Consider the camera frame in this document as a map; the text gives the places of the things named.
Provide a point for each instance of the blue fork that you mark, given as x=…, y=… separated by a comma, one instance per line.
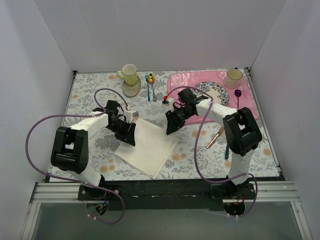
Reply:
x=148, y=86

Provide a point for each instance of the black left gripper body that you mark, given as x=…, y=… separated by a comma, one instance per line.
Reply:
x=122, y=130

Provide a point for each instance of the yellow green mug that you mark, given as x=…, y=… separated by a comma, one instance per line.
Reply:
x=128, y=74

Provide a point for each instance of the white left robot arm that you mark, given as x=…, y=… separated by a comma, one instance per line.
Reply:
x=70, y=150

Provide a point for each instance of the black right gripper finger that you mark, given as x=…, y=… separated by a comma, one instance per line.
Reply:
x=178, y=120
x=171, y=128

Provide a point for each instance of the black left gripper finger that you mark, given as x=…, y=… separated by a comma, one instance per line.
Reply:
x=121, y=137
x=129, y=130

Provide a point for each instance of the cream enamel mug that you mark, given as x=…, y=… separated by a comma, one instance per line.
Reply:
x=233, y=78

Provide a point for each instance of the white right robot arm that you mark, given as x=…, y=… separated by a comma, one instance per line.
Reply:
x=241, y=131

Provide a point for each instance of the white cloth napkin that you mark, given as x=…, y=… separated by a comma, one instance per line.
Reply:
x=151, y=151

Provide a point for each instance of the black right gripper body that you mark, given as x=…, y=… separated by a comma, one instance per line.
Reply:
x=175, y=115

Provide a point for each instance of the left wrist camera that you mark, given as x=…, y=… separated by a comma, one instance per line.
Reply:
x=130, y=115

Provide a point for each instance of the rainbow gold spoon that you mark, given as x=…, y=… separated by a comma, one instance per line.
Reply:
x=151, y=81

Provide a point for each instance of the woven round coaster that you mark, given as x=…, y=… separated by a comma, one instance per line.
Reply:
x=131, y=90

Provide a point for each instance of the blue floral plate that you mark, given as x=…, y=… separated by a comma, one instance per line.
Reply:
x=215, y=90

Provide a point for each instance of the pink floral placemat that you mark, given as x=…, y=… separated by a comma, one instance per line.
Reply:
x=192, y=78

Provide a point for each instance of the purple spoon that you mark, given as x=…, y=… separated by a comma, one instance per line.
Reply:
x=238, y=94

